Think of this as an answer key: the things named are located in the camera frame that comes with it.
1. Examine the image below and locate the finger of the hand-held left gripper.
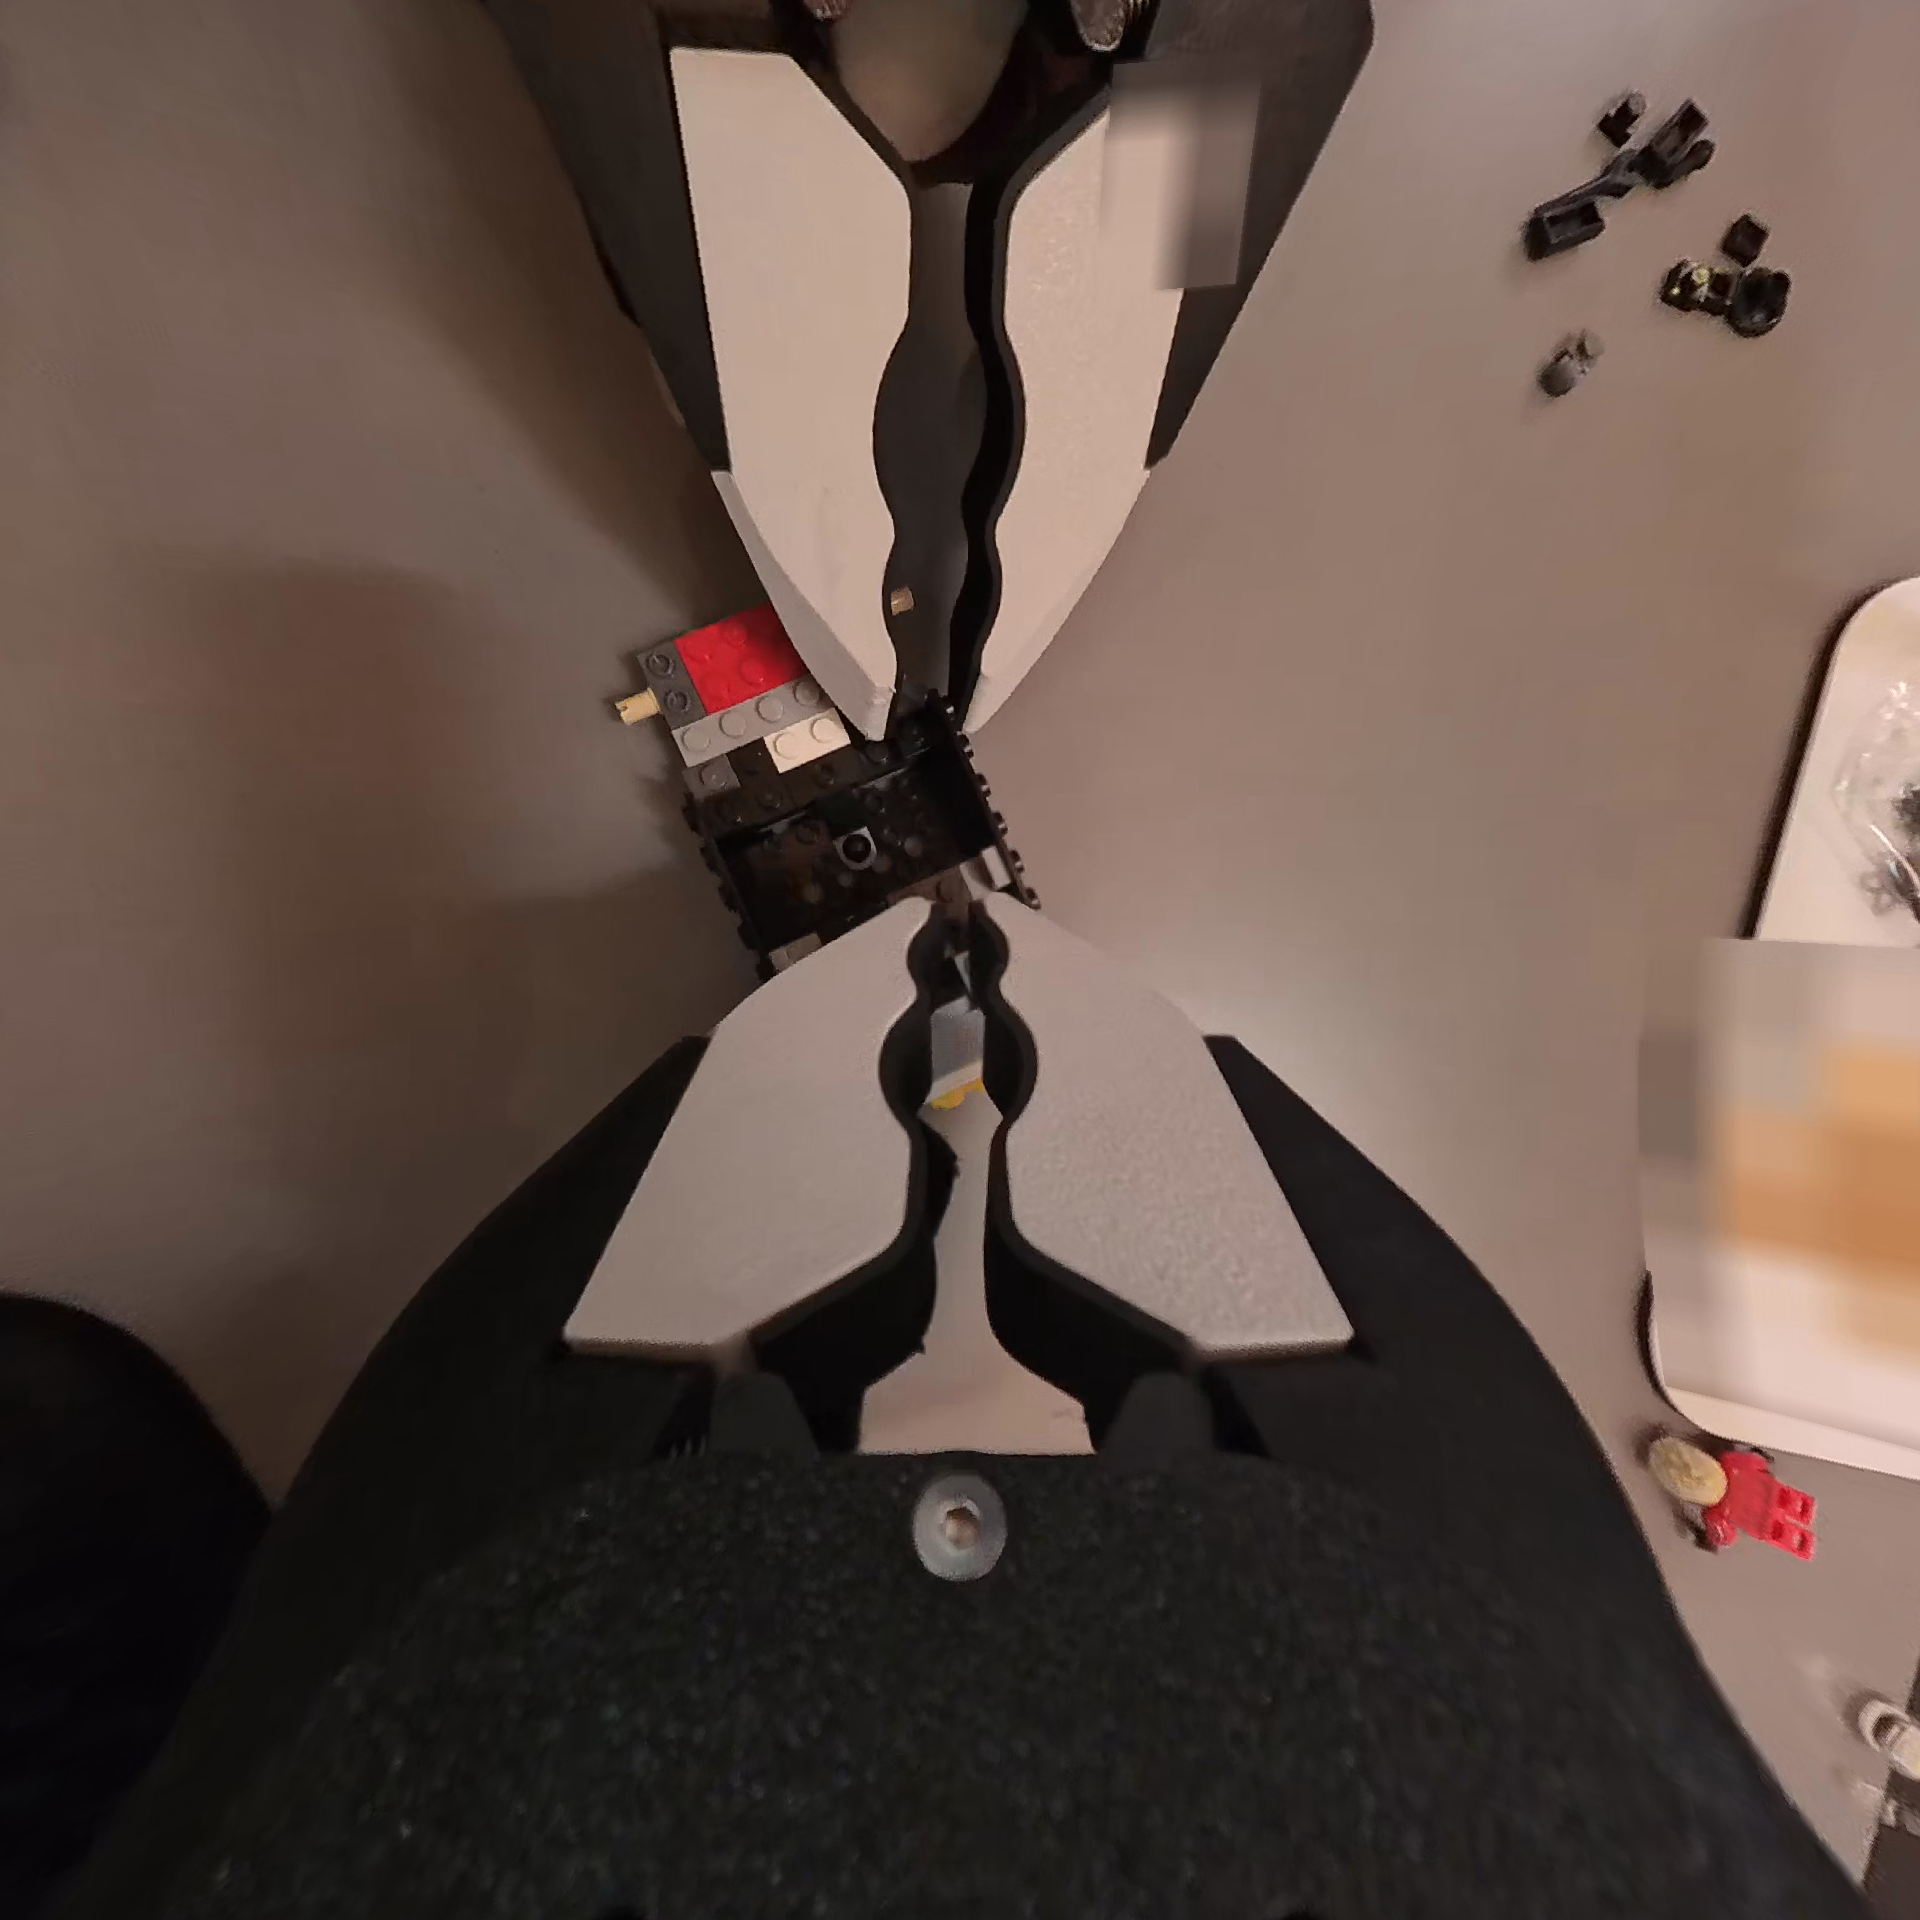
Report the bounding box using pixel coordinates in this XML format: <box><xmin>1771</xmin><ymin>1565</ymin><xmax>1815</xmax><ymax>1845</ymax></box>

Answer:
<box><xmin>667</xmin><ymin>45</ymin><xmax>919</xmax><ymax>740</ymax></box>
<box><xmin>960</xmin><ymin>105</ymin><xmax>1200</xmax><ymax>740</ymax></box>

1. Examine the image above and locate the white book stand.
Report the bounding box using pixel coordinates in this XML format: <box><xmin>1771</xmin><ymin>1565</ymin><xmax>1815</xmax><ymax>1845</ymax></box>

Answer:
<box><xmin>1642</xmin><ymin>577</ymin><xmax>1920</xmax><ymax>1479</ymax></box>

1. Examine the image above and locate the clear bag of black parts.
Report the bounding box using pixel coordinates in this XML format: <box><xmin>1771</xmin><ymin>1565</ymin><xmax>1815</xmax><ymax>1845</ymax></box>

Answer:
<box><xmin>1830</xmin><ymin>703</ymin><xmax>1920</xmax><ymax>924</ymax></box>

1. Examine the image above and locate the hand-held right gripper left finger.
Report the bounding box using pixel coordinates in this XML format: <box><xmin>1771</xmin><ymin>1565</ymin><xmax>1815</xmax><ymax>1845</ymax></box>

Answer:
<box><xmin>562</xmin><ymin>899</ymin><xmax>942</xmax><ymax>1362</ymax></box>

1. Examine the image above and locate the small red toy figure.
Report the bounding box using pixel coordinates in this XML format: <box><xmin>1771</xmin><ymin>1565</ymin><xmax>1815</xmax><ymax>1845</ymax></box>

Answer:
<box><xmin>1647</xmin><ymin>1433</ymin><xmax>1820</xmax><ymax>1562</ymax></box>

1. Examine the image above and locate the cluster of small black bricks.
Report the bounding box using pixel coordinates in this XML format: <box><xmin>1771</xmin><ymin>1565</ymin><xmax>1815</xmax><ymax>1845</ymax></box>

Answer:
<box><xmin>1521</xmin><ymin>91</ymin><xmax>1794</xmax><ymax>339</ymax></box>

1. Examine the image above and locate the grey desk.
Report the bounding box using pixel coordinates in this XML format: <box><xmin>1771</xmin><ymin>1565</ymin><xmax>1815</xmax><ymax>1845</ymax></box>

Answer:
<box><xmin>0</xmin><ymin>0</ymin><xmax>1920</xmax><ymax>1920</ymax></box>

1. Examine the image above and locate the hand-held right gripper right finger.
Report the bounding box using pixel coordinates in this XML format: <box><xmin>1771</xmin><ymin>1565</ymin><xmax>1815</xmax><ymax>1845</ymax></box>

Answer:
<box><xmin>972</xmin><ymin>899</ymin><xmax>1358</xmax><ymax>1355</ymax></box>

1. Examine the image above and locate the toy brick vehicle model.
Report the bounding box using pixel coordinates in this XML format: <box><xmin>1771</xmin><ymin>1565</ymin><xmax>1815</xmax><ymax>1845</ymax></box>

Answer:
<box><xmin>611</xmin><ymin>606</ymin><xmax>1044</xmax><ymax>1111</ymax></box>

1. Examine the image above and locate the person's black fleece jacket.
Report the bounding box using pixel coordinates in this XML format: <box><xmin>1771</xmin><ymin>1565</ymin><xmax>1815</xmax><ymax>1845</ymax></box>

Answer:
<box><xmin>0</xmin><ymin>1292</ymin><xmax>276</xmax><ymax>1920</ymax></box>

